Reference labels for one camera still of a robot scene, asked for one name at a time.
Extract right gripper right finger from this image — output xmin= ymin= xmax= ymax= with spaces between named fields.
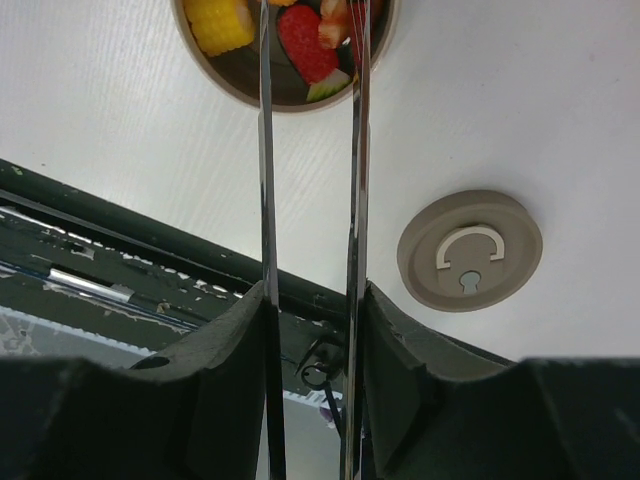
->
xmin=364 ymin=286 xmax=639 ymax=479

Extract yellow food cube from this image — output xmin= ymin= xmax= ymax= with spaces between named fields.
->
xmin=183 ymin=0 xmax=255 ymax=57

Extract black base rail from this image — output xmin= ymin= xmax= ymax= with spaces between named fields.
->
xmin=0 ymin=158 xmax=516 ymax=391

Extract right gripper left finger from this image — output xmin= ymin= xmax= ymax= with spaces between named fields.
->
xmin=1 ymin=286 xmax=265 ymax=479

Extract metal tongs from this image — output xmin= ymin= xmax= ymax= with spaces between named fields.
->
xmin=258 ymin=2 xmax=372 ymax=479

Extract white cable duct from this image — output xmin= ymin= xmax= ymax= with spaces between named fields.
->
xmin=283 ymin=390 xmax=329 ymax=409

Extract beige lunch box lid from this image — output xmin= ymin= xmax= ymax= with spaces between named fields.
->
xmin=397 ymin=190 xmax=543 ymax=313

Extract red black sushi piece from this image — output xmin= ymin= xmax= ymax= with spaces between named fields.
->
xmin=276 ymin=3 xmax=351 ymax=103

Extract bacon piece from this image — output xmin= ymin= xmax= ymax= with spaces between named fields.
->
xmin=318 ymin=0 xmax=350 ymax=49

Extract beige lunch box bowl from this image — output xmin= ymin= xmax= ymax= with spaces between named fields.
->
xmin=173 ymin=1 xmax=400 ymax=113

